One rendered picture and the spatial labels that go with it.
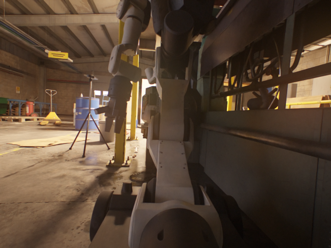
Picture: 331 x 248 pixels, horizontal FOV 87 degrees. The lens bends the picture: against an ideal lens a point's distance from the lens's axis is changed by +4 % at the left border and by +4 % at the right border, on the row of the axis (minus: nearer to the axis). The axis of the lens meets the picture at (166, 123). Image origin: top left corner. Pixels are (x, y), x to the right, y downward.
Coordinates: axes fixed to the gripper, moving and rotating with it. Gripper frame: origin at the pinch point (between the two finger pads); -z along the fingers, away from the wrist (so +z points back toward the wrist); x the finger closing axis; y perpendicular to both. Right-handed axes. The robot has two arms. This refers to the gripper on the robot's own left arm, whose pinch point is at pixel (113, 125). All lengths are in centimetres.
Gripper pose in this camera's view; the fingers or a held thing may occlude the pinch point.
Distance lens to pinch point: 70.5
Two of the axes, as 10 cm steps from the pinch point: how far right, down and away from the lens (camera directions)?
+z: 1.7, -9.8, 1.2
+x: -6.1, -0.1, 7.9
